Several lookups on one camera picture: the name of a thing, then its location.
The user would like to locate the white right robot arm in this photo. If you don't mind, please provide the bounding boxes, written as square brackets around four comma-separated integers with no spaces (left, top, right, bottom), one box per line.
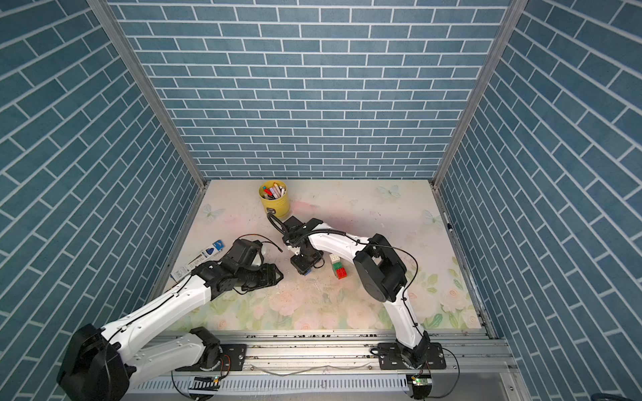
[284,228,428,349]

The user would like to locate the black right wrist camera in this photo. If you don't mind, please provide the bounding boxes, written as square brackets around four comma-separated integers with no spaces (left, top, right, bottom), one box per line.
[267,214,323,247]

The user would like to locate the yellow pen holder cup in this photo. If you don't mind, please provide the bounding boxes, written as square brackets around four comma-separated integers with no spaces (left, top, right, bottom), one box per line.
[258,180,290,220]

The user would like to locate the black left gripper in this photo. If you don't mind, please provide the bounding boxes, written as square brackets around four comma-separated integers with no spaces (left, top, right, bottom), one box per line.
[236,262,287,291]

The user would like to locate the red square lego brick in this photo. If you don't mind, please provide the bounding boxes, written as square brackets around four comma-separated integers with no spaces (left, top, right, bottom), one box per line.
[334,267,347,279]

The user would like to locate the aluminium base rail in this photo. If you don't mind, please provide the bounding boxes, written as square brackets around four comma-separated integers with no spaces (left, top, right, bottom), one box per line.
[212,329,528,400]

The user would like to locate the markers in cup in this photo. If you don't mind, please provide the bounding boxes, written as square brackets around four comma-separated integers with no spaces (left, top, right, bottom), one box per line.
[261,183,285,201]

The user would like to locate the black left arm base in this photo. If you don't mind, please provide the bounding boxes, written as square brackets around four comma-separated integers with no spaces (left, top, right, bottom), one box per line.
[56,322,247,401]

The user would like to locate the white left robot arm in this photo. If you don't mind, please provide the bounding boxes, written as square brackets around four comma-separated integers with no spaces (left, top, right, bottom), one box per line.
[102,262,284,388]

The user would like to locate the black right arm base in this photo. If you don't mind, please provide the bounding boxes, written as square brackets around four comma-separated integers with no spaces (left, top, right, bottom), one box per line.
[369,336,446,400]

